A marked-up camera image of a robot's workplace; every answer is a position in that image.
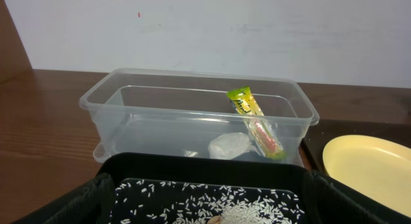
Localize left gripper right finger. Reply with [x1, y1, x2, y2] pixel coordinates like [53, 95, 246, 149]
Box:
[301, 171, 410, 224]

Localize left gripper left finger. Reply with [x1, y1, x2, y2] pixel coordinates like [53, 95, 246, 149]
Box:
[14, 173, 115, 224]

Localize rice and food scraps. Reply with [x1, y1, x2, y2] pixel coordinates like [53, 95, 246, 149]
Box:
[108, 178, 307, 224]

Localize yellow plate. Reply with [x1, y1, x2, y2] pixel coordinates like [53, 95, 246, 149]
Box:
[322, 135, 410, 217]

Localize white tissue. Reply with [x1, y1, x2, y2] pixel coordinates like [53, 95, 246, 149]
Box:
[208, 132, 259, 160]

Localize green snack wrapper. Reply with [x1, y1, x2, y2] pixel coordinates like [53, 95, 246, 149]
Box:
[226, 86, 286, 160]

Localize black waste tray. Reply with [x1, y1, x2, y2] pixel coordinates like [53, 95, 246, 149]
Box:
[100, 153, 306, 210]

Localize clear plastic bin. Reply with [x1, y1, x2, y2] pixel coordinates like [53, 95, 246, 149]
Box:
[79, 69, 320, 164]

